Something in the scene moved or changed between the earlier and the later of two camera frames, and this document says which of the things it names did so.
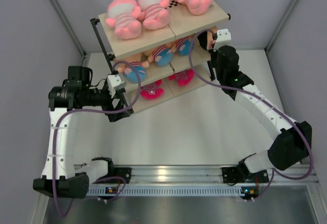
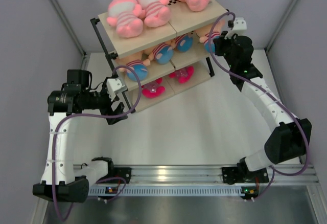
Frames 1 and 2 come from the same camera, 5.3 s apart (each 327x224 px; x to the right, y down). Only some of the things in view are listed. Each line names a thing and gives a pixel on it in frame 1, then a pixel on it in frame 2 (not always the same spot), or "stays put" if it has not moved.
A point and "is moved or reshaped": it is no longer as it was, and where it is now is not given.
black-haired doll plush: (207, 39) is moved or reshaped
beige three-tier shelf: (162, 61) stays put
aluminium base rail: (204, 174) stays put
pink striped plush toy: (123, 13) stays put
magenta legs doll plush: (183, 77) is moved or reshaped
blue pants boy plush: (163, 54) stays put
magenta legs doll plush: (152, 91) stays put
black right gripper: (213, 53) to (220, 41)
